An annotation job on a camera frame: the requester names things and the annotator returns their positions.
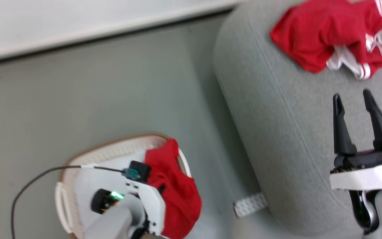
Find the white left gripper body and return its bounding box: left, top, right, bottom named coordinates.
left=75, top=167, right=167, bottom=237

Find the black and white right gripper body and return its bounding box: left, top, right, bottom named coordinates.
left=329, top=137, right=382, bottom=192

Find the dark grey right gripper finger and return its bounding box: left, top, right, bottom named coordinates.
left=363, top=89, right=382, bottom=151
left=332, top=94, right=357, bottom=157

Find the plain red garment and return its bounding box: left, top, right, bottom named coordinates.
left=144, top=138, right=202, bottom=239

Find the red garment with white stripes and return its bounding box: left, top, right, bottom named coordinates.
left=270, top=0, right=382, bottom=81

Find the pale perforated laundry basket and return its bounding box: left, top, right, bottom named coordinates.
left=54, top=133, right=193, bottom=239

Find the light grey fabric sofa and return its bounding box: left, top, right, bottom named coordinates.
left=213, top=0, right=382, bottom=238

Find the white perforated block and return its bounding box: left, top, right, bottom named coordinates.
left=233, top=192, right=268, bottom=218

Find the dark grey baseboard strip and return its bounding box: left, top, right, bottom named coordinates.
left=0, top=9, right=241, bottom=68

